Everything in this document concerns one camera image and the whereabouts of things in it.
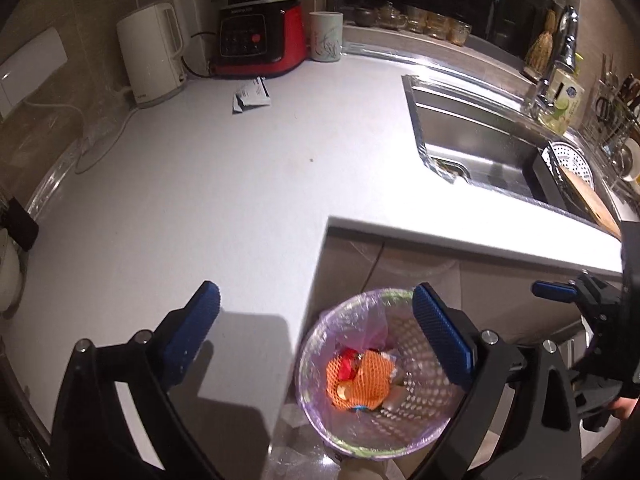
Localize white bowl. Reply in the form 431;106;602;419
620;139;640;184

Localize black handled scissors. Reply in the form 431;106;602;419
594;94;619;122

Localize chrome faucet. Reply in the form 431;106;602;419
522;5;582;117

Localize red snack wrapper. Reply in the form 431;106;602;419
337;352;364;382

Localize grey cabinet door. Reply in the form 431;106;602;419
376;239;462;311

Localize trash bin with purple bag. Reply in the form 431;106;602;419
296;288;475;460

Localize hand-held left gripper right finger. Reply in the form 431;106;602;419
411;282;584;480

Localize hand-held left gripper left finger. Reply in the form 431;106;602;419
50;280;224;480

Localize black sink tray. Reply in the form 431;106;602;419
522;147;596;217

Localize black power cable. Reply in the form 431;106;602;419
181;30;222;79

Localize glass jar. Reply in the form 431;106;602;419
447;17;474;46
425;10;451;39
405;5;427;34

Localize dark brown block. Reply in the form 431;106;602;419
0;197;40;252

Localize glass teapot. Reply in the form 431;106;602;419
376;2;409;31

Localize orange foam fruit net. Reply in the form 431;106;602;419
325;349;397;412

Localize dish soap bottle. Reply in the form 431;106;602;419
537;52;587;137

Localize pale wrapper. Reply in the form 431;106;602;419
381;354;419;412

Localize straw pot brush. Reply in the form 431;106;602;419
525;7;559;74

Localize white wall socket panel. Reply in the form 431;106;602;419
0;27;69;120

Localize narrow grey cabinet panel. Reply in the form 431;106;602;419
320;230;387;321

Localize white round appliance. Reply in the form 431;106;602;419
0;230;27;322

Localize wooden cutting board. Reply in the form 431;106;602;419
555;165;624;242

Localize wire dish rack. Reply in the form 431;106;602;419
580;52;640;183

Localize red black blender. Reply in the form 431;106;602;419
211;0;309;80

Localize person's right hand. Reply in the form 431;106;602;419
612;395;640;422

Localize stainless steel sink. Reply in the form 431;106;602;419
401;74;603;222

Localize white power cable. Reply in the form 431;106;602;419
20;86;140;177

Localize white perforated steamer plate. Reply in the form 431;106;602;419
542;140;597;197

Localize white ceramic cup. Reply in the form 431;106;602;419
307;10;345;64

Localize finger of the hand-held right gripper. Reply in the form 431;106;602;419
531;280;584;304

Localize white electric kettle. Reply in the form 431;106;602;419
116;2;189;110

